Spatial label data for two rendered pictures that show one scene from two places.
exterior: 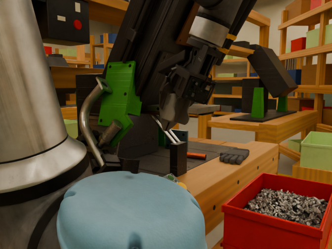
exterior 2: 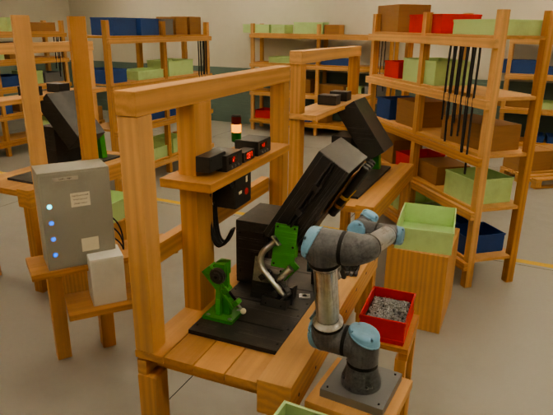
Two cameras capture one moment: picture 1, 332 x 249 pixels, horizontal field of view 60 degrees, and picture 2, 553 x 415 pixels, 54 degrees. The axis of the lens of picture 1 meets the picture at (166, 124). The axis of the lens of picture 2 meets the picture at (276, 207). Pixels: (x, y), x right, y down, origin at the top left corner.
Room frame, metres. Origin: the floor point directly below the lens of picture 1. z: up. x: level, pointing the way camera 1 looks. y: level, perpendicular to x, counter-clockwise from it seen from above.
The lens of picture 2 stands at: (-1.38, 0.75, 2.16)
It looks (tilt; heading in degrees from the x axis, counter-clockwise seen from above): 19 degrees down; 347
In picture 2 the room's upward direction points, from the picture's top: 1 degrees clockwise
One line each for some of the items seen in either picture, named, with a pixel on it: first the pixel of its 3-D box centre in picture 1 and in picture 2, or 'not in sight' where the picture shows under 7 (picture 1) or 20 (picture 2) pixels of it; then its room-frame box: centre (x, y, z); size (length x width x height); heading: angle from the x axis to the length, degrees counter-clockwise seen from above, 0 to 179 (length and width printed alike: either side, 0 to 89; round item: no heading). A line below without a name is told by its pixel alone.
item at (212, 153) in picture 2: not in sight; (211, 160); (0.93, 0.49, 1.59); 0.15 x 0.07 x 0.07; 144
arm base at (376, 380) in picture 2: not in sight; (361, 370); (0.22, 0.03, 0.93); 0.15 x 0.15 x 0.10
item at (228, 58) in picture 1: (247, 86); (315, 79); (9.49, -2.65, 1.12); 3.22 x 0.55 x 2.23; 52
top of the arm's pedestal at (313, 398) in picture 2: not in sight; (360, 394); (0.22, 0.03, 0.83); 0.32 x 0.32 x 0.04; 48
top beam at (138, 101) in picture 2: not in sight; (224, 84); (1.21, 0.39, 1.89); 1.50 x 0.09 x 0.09; 144
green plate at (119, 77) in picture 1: (123, 94); (286, 244); (0.94, 0.14, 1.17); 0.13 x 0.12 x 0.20; 144
